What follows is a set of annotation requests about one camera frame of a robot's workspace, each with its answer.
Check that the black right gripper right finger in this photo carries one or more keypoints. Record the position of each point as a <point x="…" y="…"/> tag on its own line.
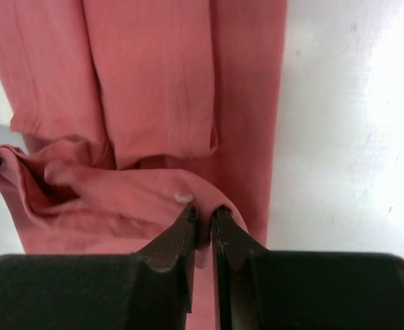
<point x="257" y="288"/>

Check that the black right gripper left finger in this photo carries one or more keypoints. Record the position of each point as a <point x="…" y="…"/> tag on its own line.
<point x="148" y="289"/>

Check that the pink red t-shirt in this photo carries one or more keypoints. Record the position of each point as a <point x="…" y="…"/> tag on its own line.
<point x="131" y="109"/>

